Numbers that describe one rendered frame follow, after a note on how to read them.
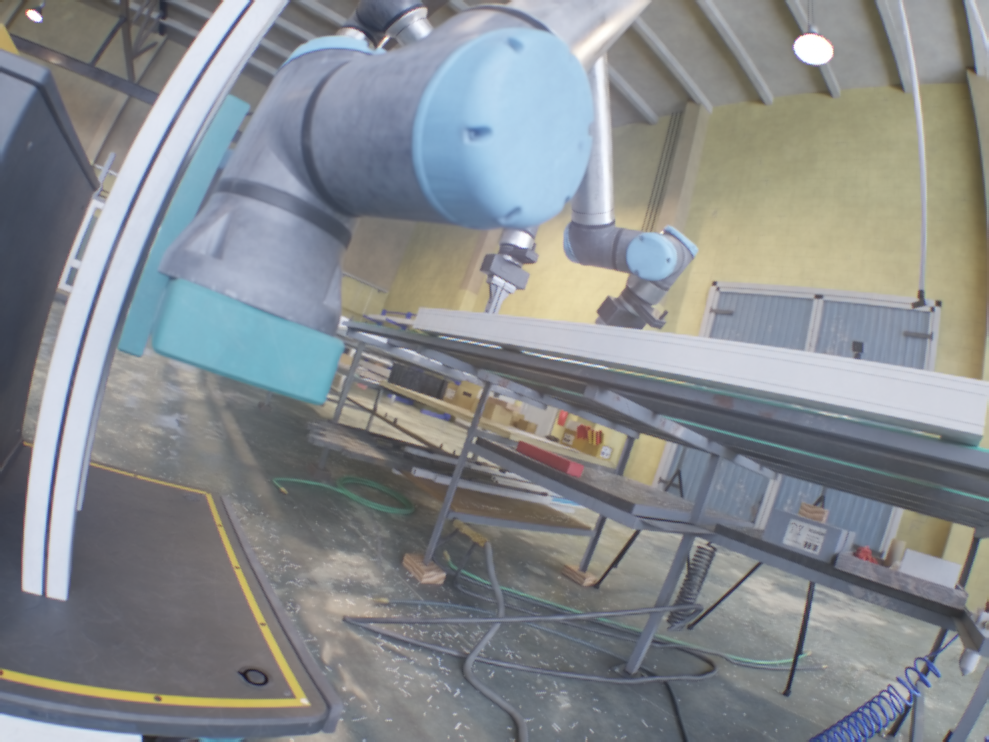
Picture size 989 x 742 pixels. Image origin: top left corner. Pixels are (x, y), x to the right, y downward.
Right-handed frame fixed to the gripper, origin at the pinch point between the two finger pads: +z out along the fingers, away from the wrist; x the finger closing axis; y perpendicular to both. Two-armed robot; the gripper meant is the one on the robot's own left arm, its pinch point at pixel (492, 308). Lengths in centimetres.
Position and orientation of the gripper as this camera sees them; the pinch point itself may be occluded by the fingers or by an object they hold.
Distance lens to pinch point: 131.9
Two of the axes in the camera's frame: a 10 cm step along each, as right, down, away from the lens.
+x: -7.4, -3.0, -6.0
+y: -5.9, -1.5, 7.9
